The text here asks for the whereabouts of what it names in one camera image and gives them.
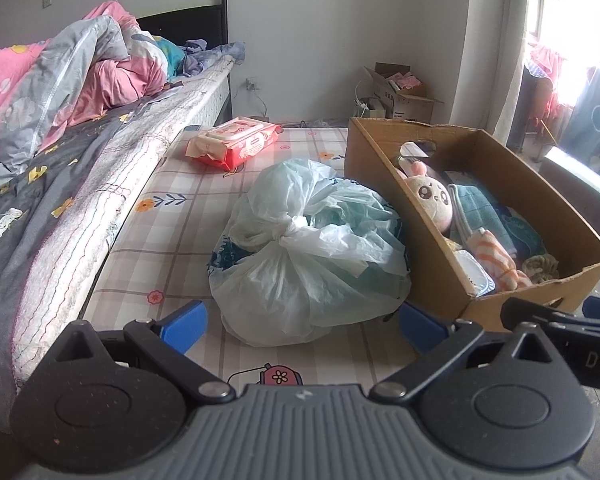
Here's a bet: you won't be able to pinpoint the dark brown cabinet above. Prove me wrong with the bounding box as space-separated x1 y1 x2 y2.
539 146 600 236

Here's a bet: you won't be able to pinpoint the black bed headboard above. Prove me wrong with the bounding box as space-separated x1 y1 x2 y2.
137 0 230 49

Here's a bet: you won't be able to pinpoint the orange striped cloth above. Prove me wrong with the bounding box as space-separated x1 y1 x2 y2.
466 228 532 292

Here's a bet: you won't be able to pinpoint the blue white plastic pack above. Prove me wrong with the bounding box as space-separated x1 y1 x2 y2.
498 210 546 262

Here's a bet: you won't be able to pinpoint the blue dotted curtain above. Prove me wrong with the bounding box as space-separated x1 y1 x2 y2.
559 66 600 175

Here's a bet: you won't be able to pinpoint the purple blue clothes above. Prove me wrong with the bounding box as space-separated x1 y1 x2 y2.
154 36 246 78

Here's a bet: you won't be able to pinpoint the large cardboard box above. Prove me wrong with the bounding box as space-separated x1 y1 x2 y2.
344 118 600 330

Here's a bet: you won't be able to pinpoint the white plastic bag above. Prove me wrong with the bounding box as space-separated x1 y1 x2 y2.
208 158 412 347

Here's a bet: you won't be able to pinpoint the pink plush doll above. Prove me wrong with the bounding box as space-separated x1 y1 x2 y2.
398 157 453 233

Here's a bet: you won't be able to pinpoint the red wet wipes pack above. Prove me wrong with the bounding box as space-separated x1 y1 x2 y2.
185 117 283 172

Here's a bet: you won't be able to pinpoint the wall socket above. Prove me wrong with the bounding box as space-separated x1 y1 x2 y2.
245 78 259 92

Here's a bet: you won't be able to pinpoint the teal checked towel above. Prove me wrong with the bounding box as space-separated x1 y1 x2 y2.
448 184 515 257

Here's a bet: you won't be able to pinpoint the pink grey quilt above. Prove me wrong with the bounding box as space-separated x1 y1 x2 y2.
0 1 172 188

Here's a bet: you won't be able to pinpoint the white tissue roll pack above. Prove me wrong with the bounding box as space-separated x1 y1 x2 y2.
454 249 495 298

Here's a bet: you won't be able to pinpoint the green floral cloth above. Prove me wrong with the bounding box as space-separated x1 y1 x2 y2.
521 254 559 284

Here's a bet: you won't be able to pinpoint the small cardboard box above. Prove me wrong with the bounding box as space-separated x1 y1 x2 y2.
356 62 441 124

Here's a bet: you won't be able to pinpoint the white woven blanket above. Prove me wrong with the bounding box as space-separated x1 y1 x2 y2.
12 55 236 385

